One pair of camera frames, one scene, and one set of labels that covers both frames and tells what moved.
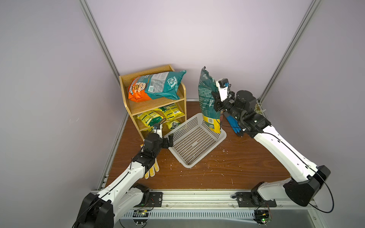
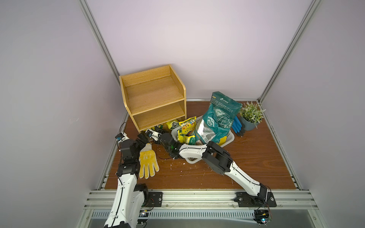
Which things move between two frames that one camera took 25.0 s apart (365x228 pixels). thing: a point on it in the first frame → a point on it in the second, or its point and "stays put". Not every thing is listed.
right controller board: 262,216 stays put
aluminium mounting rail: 214,201 stays put
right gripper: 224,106 → 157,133
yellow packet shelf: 150,118 → 188,125
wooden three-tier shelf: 154,95 stays put
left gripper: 170,143 → 142,138
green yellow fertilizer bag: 211,115 → 216,122
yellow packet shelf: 173,113 → 183,138
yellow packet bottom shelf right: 173,124 stays put
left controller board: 140,217 stays put
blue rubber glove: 234,124 stays put
